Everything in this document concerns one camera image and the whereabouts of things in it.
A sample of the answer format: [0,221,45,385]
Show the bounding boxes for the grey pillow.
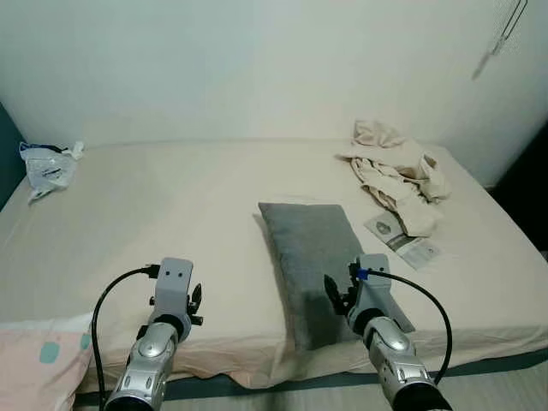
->
[257,202,416,352]

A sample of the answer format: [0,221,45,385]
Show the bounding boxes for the pink pillow with coloured spots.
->
[0,315,95,411]

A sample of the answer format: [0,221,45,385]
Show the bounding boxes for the printed paper leaflet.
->
[364,212,444,271]

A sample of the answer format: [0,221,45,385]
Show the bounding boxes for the bed with cream sheet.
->
[0,137,548,390]

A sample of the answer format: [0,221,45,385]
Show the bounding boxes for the crumpled beige clothes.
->
[336,120,452,238]

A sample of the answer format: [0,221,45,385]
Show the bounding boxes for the clear plastic bag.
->
[19,140,85,205]

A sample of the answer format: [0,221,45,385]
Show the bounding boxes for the dark teal headboard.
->
[0,101,27,211]

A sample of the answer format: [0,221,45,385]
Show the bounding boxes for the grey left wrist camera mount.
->
[152,258,194,319]

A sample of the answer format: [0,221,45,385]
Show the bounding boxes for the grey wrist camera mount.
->
[152,258,194,319]
[353,254,393,313]

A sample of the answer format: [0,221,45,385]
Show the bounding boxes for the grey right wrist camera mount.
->
[353,254,393,313]

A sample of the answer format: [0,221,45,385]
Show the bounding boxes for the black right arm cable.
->
[355,267,453,386]

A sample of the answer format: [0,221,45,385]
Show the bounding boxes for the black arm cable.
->
[90,265,162,408]
[355,267,453,386]

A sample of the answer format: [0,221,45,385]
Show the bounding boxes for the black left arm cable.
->
[90,265,162,408]

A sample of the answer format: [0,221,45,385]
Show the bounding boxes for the dark bed frame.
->
[75,347,548,405]

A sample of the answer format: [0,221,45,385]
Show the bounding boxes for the thin hanging cord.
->
[473,0,527,82]

